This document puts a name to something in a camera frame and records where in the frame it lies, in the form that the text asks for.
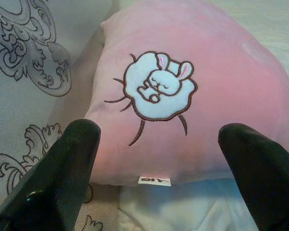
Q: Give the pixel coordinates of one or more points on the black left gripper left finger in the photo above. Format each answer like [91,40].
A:
[45,183]

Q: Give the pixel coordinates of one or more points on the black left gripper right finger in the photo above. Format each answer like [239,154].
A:
[267,180]

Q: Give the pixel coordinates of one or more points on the pink bunny pillow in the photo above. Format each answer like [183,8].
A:
[207,72]

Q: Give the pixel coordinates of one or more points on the white quilted mattress pad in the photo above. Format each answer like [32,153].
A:
[171,207]

